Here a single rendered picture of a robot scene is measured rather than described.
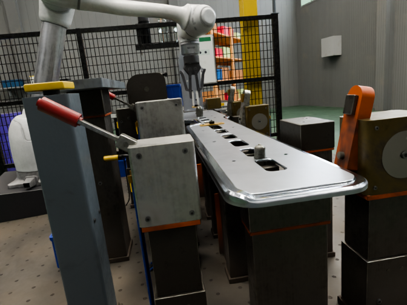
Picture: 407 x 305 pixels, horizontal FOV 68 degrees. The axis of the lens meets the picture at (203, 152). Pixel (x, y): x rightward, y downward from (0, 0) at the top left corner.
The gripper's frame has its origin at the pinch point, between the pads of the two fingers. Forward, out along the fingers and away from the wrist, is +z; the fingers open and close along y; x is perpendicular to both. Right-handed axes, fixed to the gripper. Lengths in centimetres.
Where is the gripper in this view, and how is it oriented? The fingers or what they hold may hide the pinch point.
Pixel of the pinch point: (195, 98)
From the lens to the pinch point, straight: 150.6
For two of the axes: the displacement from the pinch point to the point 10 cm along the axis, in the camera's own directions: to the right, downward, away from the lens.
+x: -1.3, -2.0, 9.7
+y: 9.9, -1.2, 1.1
